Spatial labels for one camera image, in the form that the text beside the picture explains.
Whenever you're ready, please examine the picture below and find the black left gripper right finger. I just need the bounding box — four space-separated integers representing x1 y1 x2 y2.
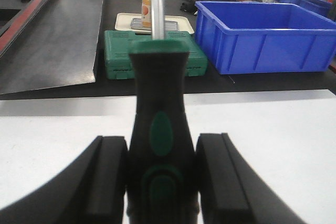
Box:
196 133 304 223

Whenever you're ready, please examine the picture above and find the beige plastic tray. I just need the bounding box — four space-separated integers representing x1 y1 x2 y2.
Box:
114 13 194 35

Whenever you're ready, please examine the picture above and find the large blue plastic bin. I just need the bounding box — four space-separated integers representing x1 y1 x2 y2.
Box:
195 1 335 74

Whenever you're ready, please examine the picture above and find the metal tray under bottle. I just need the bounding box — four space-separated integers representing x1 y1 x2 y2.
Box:
130 18 179 31

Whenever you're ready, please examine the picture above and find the green-black screwdriver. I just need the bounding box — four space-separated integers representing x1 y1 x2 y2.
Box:
127 0 199 223

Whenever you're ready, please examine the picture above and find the orange juice bottle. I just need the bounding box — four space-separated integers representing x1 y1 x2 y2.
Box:
141 0 151 27

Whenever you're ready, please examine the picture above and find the green SATA tool case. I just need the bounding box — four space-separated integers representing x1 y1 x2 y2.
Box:
104 30 208 80

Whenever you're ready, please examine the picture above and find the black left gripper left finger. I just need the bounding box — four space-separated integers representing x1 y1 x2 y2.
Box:
1 136 127 223

